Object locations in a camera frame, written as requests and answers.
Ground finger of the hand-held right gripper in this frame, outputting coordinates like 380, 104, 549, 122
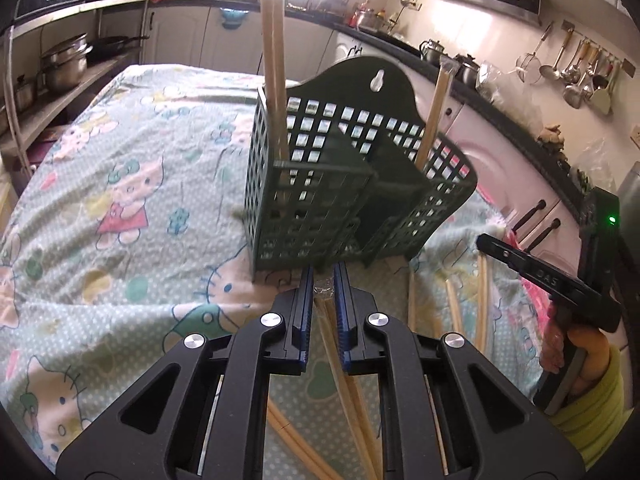
475, 233, 622, 334

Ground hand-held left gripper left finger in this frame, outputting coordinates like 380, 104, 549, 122
55, 266, 316, 480

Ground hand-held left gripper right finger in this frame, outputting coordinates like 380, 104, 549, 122
333, 262, 586, 480

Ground wooden chopstick pair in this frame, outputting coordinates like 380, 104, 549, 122
261, 0, 292, 201
312, 285, 388, 480
414, 57, 458, 168

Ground green plastic utensil holder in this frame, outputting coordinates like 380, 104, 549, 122
243, 56, 480, 286

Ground person's right forearm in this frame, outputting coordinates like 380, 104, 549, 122
550, 345, 628, 468

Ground row of hanging kitchen utensils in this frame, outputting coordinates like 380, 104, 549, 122
515, 20, 636, 117

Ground person's right hand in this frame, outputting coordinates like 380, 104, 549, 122
540, 309, 613, 401

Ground plastic bag of greens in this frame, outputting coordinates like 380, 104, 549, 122
567, 137, 618, 196

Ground ginger root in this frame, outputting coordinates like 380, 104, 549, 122
537, 124, 566, 151

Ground clear plastic bag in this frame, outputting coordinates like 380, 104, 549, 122
477, 60, 503, 102

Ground steel kettle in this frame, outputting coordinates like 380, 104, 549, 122
452, 53, 482, 87
420, 38, 447, 64

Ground cartoon cat printed tablecloth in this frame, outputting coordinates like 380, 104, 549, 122
0, 62, 548, 480

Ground steel cooking pot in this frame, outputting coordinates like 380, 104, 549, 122
355, 6, 387, 32

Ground blue hanging basket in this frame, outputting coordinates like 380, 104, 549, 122
219, 7, 250, 29

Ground metal shelf rack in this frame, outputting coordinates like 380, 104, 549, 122
0, 0, 151, 171

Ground black frying pan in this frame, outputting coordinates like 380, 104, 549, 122
90, 35, 151, 59

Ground stacked steel pots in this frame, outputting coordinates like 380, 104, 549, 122
39, 33, 94, 92

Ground small steel pot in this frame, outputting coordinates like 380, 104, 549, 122
12, 75, 37, 111

